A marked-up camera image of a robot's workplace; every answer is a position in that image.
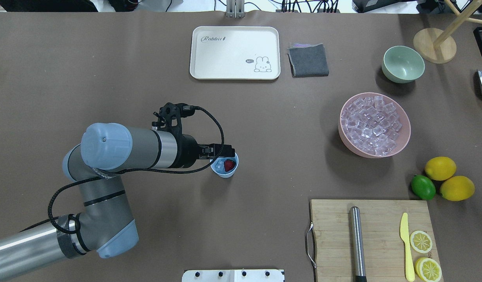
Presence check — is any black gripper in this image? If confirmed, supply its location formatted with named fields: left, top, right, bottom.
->
left=177, top=134, right=235, bottom=168

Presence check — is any clear ice cube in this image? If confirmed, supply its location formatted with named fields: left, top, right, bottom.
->
left=214, top=160, right=225, bottom=174

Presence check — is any blue plastic cup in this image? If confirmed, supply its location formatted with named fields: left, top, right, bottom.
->
left=210, top=153, right=239, bottom=178

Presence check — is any red strawberry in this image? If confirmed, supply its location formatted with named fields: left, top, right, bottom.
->
left=223, top=159, right=236, bottom=173

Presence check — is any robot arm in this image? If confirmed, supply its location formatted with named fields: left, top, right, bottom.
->
left=0, top=121, right=235, bottom=281

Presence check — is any ice cubes pile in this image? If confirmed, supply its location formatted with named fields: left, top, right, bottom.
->
left=342, top=96, right=403, bottom=154

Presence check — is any cream rabbit tray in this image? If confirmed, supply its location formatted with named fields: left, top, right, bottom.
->
left=189, top=26, right=281, bottom=80

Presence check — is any grey folded cloth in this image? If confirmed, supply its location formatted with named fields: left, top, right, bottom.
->
left=287, top=43, right=330, bottom=78

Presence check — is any pink bowl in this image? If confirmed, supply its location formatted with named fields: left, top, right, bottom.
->
left=339, top=92, right=411, bottom=159

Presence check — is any wooden cutting board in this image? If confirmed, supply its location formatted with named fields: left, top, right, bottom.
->
left=310, top=199, right=440, bottom=282

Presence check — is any yellow plastic knife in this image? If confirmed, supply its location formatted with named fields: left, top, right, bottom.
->
left=399, top=212, right=415, bottom=282

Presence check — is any green bowl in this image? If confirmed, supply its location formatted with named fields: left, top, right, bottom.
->
left=381, top=46, right=425, bottom=83

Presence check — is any green lime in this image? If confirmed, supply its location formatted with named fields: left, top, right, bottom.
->
left=410, top=175, right=436, bottom=201

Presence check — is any lemon half slice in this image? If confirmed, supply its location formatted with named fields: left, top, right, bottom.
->
left=410, top=230, right=433, bottom=254

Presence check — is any yellow lemon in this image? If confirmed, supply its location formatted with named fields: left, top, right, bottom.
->
left=440, top=175, right=475, bottom=201
left=424, top=156, right=457, bottom=181

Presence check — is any wooden mug tree stand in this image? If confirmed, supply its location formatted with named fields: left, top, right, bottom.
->
left=413, top=0, right=482, bottom=64

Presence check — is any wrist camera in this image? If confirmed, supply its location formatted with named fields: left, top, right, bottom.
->
left=152, top=103, right=196, bottom=134

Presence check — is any aluminium frame post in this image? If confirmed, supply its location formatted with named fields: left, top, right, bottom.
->
left=225, top=0, right=245, bottom=18

